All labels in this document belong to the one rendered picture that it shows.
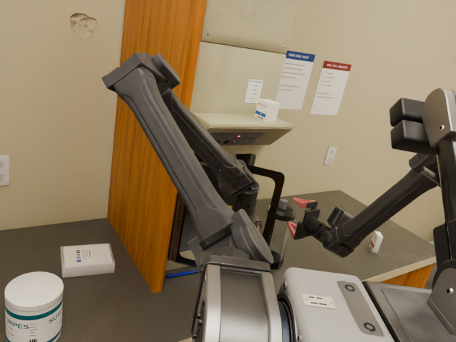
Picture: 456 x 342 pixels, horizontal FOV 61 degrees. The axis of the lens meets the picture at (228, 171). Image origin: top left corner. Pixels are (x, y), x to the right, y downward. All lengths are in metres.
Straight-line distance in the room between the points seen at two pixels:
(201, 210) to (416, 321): 0.33
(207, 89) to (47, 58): 0.56
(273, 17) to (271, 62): 0.13
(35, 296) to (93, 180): 0.67
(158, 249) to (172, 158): 0.63
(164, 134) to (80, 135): 0.92
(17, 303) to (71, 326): 0.20
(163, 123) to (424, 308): 0.45
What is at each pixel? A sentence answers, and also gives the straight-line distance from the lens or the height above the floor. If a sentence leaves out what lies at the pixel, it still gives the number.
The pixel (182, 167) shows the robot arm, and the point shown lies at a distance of 0.63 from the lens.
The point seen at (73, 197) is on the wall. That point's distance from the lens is 1.64.
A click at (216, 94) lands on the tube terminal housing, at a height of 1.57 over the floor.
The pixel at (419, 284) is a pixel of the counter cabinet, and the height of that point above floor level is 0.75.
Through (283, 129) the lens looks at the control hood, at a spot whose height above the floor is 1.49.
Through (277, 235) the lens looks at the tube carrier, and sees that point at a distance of 1.46.
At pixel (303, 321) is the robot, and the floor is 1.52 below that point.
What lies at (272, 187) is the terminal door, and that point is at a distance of 1.19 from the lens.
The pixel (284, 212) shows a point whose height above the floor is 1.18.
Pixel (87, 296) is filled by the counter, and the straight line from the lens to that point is 1.30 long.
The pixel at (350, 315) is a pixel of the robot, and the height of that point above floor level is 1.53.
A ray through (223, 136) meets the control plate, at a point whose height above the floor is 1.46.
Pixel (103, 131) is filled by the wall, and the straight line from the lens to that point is 1.56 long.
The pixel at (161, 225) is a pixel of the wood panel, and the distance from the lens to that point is 1.19.
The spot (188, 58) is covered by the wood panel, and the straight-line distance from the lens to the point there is 1.02.
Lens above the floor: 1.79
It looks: 21 degrees down
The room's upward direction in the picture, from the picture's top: 11 degrees clockwise
